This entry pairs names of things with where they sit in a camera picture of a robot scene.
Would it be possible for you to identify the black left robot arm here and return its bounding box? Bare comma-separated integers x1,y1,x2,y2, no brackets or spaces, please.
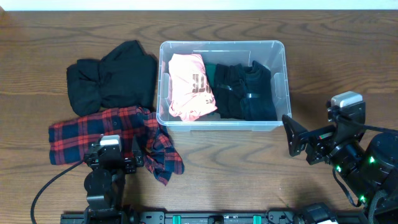
83,135,144,212

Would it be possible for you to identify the clear plastic storage bin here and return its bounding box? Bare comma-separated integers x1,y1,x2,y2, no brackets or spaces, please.
156,40,292,131

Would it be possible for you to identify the green garment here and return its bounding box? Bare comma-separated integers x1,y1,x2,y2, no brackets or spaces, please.
205,65,216,88

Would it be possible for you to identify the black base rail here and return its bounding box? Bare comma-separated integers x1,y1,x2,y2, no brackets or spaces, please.
60,209,368,224

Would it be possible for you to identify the dark teal garment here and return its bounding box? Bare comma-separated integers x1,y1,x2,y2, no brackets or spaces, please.
239,60,277,121

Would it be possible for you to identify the pink printed t-shirt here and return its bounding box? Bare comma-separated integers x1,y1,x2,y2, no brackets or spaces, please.
169,54,217,121

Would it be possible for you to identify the black folded garment in bin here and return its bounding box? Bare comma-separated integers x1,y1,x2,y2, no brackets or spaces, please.
213,64,244,119

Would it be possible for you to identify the red plaid flannel shirt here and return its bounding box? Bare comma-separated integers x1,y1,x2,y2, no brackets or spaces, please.
49,106,185,185

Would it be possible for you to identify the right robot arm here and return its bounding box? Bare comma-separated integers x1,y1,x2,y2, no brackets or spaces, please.
282,101,397,223

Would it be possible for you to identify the black folded garment on table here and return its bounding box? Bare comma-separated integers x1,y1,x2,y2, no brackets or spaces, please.
67,40,157,116

